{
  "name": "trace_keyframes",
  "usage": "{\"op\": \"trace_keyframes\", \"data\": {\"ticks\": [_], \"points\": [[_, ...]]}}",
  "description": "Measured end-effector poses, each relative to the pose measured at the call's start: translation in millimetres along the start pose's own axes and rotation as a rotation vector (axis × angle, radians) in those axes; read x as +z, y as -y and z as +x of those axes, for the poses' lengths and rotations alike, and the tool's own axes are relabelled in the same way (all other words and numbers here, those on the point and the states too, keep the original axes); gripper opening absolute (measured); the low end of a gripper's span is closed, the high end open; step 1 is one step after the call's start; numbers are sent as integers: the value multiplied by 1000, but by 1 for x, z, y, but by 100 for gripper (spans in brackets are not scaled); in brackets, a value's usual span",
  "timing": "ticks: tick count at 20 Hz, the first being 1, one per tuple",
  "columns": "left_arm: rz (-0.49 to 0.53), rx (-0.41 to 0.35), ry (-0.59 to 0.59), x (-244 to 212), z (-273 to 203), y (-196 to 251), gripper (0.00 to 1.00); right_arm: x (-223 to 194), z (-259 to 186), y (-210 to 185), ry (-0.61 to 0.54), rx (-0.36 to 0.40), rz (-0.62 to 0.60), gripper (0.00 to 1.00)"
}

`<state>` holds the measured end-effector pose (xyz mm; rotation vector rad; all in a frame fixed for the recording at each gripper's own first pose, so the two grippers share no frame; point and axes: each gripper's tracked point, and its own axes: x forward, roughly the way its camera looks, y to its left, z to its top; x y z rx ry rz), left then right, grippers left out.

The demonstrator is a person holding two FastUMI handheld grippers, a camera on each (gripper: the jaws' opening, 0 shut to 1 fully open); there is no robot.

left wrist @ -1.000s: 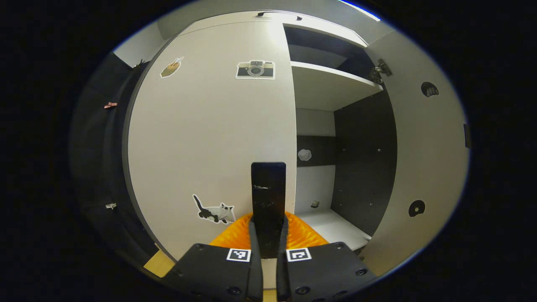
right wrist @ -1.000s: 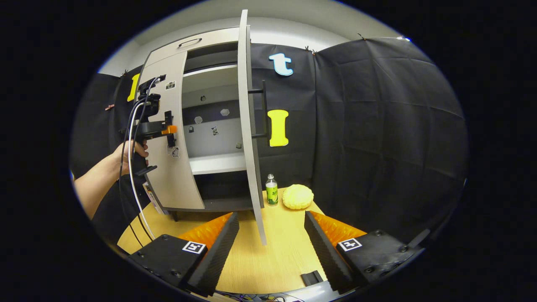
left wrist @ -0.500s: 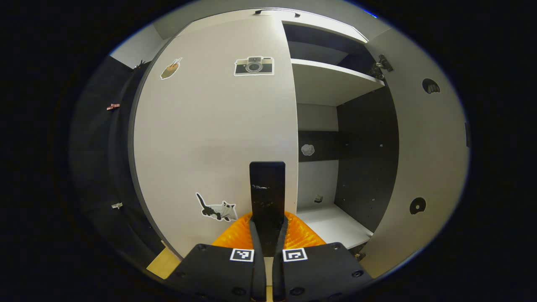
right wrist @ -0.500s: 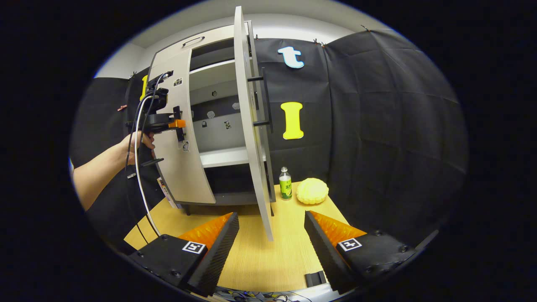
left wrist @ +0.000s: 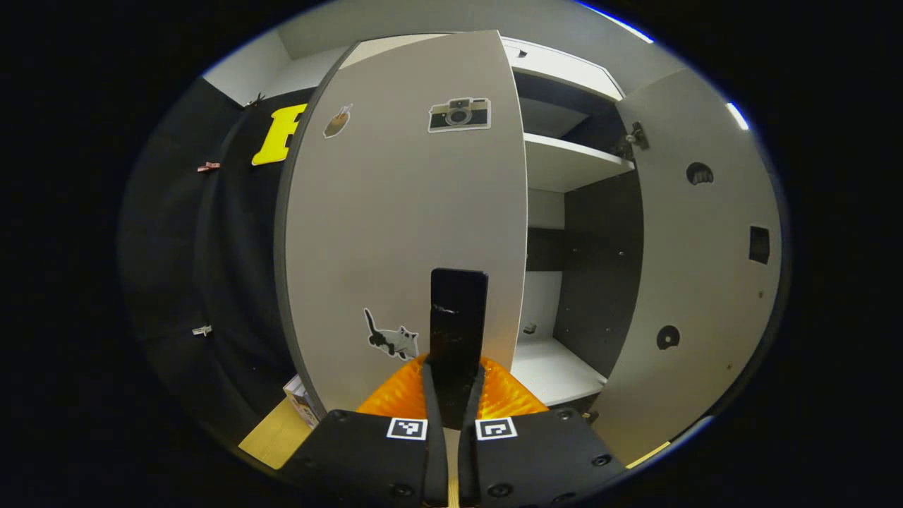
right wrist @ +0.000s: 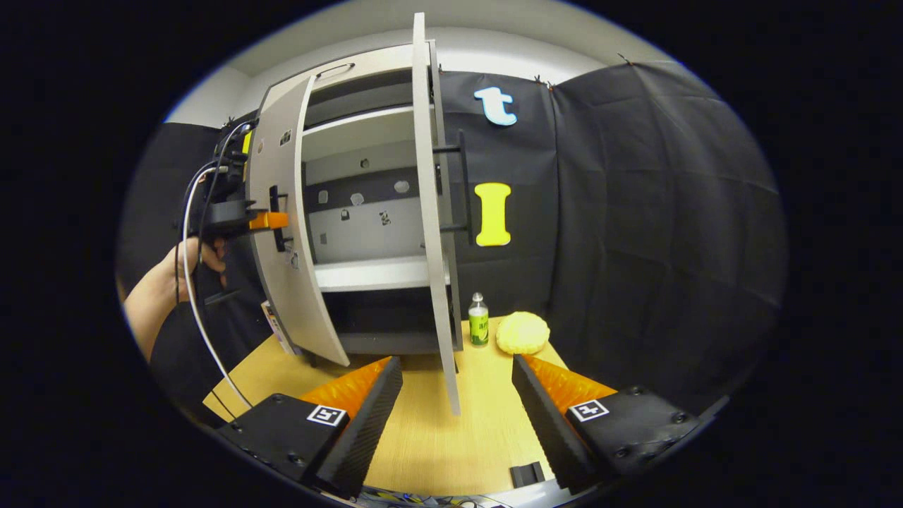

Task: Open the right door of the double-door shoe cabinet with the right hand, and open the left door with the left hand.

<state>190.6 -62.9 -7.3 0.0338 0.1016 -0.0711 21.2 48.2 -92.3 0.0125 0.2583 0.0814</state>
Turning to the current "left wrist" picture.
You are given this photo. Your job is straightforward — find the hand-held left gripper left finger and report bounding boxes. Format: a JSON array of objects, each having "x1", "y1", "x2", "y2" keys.
[{"x1": 282, "y1": 353, "x2": 449, "y2": 507}]

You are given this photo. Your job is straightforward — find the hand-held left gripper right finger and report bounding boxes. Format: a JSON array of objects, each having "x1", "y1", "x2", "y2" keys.
[{"x1": 459, "y1": 356, "x2": 627, "y2": 507}]

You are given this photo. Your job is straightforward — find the beige double-door shoe cabinet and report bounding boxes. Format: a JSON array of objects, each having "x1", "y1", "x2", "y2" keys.
[{"x1": 339, "y1": 32, "x2": 646, "y2": 418}]

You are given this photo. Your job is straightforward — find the beige cabinet door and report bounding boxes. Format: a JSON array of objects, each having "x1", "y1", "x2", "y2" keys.
[
  {"x1": 589, "y1": 67, "x2": 784, "y2": 466},
  {"x1": 274, "y1": 30, "x2": 530, "y2": 424}
]

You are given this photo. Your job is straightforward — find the white cabinet shelf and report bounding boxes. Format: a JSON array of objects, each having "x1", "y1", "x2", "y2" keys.
[{"x1": 523, "y1": 133, "x2": 636, "y2": 193}]

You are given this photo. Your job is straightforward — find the metal door hinge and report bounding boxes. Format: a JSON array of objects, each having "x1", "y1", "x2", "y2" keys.
[{"x1": 624, "y1": 121, "x2": 650, "y2": 160}]

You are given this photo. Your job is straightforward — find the beige cabinet drawer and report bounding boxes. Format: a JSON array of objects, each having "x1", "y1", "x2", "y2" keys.
[{"x1": 501, "y1": 37, "x2": 626, "y2": 101}]

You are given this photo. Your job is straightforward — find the beige book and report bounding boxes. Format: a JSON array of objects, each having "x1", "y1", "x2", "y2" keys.
[{"x1": 284, "y1": 375, "x2": 320, "y2": 429}]

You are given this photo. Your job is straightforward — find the black backdrop cloth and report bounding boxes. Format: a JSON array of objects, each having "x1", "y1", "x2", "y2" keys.
[{"x1": 120, "y1": 78, "x2": 315, "y2": 452}]

